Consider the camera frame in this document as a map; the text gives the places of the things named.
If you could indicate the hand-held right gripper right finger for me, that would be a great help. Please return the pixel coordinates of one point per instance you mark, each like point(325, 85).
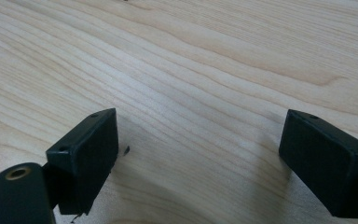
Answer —
point(326, 165)

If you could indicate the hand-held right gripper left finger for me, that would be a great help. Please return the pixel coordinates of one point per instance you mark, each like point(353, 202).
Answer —
point(84, 165)

